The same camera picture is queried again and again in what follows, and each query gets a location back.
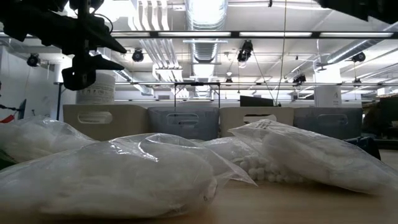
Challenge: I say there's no white column with sign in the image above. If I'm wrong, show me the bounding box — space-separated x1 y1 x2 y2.
313 65 343 108

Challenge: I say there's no white plastic bin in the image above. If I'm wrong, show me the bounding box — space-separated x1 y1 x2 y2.
219 106 295 138
63 103 149 141

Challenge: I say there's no clear bag handwritten variety pack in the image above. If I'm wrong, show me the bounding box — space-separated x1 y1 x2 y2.
228 119 398 196

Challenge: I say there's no black ceiling spotlight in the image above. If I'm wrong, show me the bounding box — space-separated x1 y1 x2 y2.
26 53 41 68
292 73 308 85
351 51 367 63
131 49 145 63

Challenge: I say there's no rig frame light bar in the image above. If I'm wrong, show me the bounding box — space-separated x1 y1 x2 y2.
110 30 398 40

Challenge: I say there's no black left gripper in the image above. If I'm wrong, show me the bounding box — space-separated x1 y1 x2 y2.
0 0 127 91

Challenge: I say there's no black stand pole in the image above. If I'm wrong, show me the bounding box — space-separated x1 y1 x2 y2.
53 81 65 121

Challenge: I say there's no gray plastic bin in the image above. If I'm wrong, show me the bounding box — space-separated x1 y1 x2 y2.
147 106 220 141
293 106 364 141

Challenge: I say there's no clear bag of cotton balls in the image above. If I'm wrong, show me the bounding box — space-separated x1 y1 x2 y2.
198 136 307 184

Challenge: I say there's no blue tool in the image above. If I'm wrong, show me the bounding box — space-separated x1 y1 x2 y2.
17 98 27 121

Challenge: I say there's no black monitor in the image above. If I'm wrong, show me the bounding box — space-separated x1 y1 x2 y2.
239 95 275 108

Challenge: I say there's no silver ceiling air duct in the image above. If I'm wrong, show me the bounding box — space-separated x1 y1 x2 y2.
185 0 229 65

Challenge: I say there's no clear bag of cotton pads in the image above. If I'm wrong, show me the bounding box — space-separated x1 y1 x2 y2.
0 115 99 164

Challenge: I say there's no large clear bag of cotton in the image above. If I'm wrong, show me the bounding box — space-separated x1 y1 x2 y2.
0 133 258 220

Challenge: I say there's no thin hanging cable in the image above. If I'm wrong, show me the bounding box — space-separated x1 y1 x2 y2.
275 0 287 107

